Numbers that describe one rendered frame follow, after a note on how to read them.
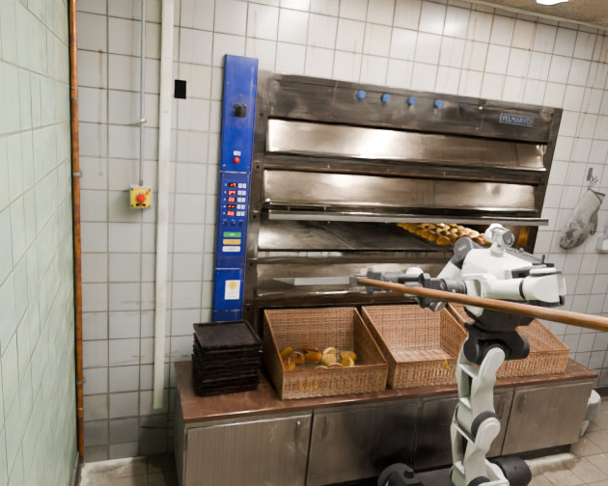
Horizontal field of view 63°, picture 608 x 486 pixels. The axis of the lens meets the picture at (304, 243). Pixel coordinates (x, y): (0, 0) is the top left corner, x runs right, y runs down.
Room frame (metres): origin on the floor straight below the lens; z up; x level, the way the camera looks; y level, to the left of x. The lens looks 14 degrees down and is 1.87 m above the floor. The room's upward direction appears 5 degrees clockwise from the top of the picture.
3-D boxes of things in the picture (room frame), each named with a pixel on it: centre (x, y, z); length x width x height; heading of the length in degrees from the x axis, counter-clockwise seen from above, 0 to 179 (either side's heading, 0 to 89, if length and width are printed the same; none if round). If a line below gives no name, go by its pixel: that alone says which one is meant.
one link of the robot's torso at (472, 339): (2.04, -0.90, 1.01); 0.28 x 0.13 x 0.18; 110
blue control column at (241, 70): (3.37, 0.70, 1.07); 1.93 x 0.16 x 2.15; 20
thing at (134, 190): (2.31, 0.79, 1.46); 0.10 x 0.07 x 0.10; 110
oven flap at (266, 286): (2.86, -0.60, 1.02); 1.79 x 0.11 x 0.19; 110
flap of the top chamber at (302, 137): (2.86, -0.60, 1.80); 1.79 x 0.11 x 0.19; 110
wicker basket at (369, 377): (2.41, -0.15, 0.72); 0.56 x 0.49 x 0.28; 109
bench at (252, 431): (2.55, -0.60, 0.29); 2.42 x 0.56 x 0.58; 110
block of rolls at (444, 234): (3.47, -1.00, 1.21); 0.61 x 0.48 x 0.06; 20
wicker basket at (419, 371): (2.61, -0.71, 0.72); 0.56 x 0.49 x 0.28; 109
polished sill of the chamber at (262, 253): (2.88, -0.59, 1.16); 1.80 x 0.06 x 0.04; 110
